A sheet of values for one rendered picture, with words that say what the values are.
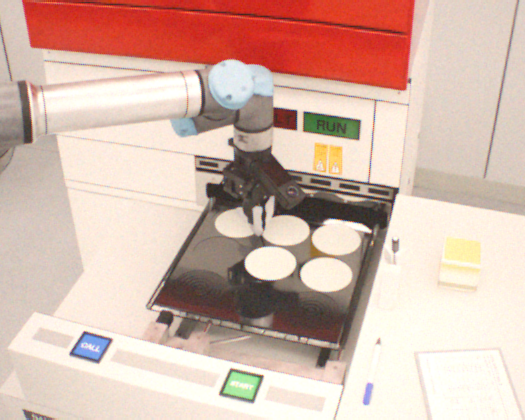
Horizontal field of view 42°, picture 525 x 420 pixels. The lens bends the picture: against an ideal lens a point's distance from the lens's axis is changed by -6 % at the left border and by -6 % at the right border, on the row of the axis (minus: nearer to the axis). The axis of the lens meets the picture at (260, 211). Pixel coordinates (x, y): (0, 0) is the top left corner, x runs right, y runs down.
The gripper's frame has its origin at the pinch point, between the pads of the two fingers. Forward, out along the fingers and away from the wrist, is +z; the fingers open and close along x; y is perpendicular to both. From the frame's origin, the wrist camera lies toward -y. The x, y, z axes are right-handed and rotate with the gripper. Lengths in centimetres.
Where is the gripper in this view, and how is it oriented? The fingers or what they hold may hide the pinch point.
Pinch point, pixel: (262, 231)
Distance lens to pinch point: 145.7
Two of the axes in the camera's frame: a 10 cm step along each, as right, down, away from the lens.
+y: -7.2, -4.1, 5.6
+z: 0.1, 8.0, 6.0
